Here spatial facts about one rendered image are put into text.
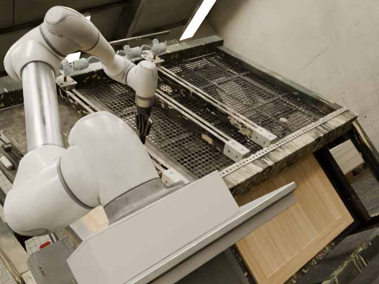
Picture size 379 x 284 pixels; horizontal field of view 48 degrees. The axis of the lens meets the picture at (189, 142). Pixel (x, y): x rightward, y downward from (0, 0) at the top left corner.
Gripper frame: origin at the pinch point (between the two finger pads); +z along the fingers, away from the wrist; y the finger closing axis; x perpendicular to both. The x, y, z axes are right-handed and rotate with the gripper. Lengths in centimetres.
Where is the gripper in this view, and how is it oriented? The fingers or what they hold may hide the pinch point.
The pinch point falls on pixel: (142, 138)
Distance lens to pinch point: 213.7
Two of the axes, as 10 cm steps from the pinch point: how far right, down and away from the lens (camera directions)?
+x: -7.3, 3.3, -6.1
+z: -1.2, 8.1, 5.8
